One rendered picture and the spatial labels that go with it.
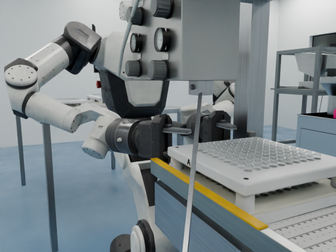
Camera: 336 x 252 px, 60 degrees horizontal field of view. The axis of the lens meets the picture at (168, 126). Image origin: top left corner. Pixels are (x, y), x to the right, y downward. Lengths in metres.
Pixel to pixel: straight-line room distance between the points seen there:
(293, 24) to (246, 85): 6.41
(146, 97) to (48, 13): 4.51
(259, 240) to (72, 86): 5.11
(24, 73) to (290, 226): 0.71
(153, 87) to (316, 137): 2.30
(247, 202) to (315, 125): 2.72
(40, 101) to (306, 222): 0.66
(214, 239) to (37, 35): 5.10
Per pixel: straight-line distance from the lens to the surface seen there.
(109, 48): 1.03
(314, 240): 0.46
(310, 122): 3.17
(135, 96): 1.03
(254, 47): 0.81
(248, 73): 0.80
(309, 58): 4.24
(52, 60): 0.95
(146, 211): 1.00
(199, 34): 0.45
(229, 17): 0.49
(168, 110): 2.23
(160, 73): 0.46
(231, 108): 1.07
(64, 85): 5.37
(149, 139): 0.67
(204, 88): 0.47
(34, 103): 0.83
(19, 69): 0.88
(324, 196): 0.56
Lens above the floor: 1.12
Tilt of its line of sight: 9 degrees down
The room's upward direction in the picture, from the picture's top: straight up
